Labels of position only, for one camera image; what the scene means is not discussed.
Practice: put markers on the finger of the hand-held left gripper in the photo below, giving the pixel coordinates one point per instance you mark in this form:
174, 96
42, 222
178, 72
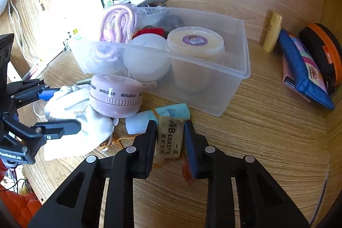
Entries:
58, 127
46, 94

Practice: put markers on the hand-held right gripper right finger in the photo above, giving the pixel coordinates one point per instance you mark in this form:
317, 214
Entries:
193, 153

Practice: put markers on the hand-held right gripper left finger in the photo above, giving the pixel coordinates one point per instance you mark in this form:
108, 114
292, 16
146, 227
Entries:
147, 153

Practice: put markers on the worn beige eraser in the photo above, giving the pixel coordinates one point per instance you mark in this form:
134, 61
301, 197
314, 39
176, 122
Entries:
168, 137

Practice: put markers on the light blue tube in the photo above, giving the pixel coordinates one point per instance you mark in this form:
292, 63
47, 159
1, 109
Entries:
171, 110

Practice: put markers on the pink round desktop vacuum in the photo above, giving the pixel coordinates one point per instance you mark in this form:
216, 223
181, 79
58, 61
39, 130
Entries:
115, 105

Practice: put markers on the clear plastic storage box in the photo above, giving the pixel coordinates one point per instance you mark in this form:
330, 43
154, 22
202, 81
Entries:
213, 83

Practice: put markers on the white frosted dome lamp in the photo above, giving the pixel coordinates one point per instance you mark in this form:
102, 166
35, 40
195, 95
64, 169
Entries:
147, 57

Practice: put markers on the lidded beige plastic jar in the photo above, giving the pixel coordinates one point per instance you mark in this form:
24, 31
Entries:
176, 41

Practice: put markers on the wooden desktop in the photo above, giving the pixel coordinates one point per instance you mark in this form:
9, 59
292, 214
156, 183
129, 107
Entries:
267, 137

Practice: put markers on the orange cloth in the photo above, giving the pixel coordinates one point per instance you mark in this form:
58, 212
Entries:
16, 204

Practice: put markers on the white paper bag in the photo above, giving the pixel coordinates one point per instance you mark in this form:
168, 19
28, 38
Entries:
80, 3

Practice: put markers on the pink notebook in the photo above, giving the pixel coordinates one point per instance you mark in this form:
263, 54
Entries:
287, 70

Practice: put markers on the dark brown trinket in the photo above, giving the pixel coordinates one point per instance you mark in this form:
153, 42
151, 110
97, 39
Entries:
171, 22

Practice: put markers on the blue zip pouch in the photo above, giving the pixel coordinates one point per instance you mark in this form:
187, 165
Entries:
296, 65

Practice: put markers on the yellow tube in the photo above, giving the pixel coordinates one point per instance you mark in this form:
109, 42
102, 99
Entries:
272, 33

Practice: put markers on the black orange zip case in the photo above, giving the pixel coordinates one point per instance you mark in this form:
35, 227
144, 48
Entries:
318, 41

